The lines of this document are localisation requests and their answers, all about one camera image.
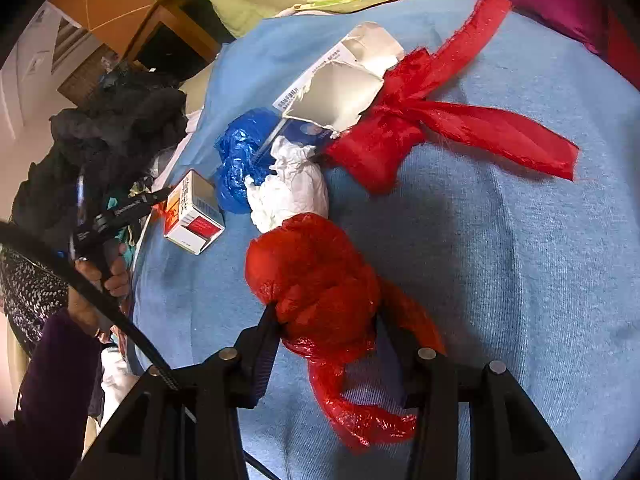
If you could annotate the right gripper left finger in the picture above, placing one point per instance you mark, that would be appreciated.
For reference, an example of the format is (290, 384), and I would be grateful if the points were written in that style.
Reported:
(258, 346)

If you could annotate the red plastic bag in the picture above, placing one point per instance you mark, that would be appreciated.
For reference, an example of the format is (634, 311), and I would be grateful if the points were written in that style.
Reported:
(326, 297)

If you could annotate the white plastic bag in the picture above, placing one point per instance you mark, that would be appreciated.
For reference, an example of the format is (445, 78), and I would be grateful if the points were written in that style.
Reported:
(295, 186)

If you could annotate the black white dotted garment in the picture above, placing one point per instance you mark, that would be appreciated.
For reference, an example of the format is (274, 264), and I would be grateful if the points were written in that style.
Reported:
(29, 296)

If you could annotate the red fabric ribbon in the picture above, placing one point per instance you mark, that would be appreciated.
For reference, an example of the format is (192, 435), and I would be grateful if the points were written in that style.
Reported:
(402, 114)

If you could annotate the blue plastic bag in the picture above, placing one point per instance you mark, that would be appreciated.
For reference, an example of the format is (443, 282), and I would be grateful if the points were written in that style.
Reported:
(244, 151)

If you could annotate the red Nilrich paper bag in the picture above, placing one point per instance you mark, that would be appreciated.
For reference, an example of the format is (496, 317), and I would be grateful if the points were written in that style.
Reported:
(621, 52)

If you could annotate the red white small box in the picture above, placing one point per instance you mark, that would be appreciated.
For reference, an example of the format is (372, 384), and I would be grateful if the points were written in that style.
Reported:
(192, 218)

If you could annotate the black clothes pile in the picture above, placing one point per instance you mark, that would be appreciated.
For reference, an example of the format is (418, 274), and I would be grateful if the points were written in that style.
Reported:
(110, 141)

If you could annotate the light blue towel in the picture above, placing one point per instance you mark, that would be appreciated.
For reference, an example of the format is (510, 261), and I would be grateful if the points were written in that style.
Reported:
(540, 273)

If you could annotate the blue white toothpaste box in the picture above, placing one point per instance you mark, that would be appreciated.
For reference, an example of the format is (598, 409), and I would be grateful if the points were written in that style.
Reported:
(331, 94)

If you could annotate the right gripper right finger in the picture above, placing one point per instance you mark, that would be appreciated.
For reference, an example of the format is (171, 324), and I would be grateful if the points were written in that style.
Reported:
(398, 352)

